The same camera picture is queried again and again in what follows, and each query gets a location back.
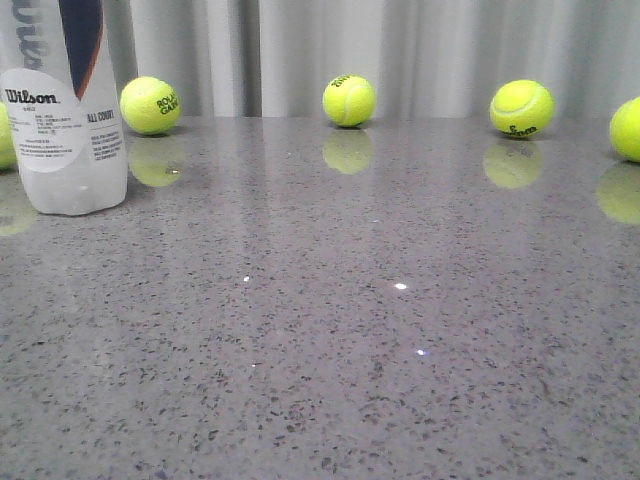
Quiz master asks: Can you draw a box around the yellow Wilson tennis ball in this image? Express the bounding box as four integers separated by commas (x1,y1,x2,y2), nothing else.
489,79,555,137

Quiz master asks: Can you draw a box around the grey pleated curtain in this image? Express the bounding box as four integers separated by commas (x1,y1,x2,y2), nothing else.
104,1,639,119

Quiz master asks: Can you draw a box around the yellow tennis ball far left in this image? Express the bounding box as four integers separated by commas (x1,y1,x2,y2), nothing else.
0,103,17,170

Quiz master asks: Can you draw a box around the yellow Roland Garros tennis ball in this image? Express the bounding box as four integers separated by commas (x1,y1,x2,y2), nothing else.
120,76,181,135

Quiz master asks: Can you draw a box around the yellow tennis ball far right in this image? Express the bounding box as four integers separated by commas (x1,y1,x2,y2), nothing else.
609,97,640,162

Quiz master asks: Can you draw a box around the white Wilson tennis ball can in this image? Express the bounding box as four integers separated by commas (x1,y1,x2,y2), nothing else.
1,0,128,216

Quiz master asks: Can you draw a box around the yellow tennis ball centre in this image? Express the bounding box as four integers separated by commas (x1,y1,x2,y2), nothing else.
322,75,376,127

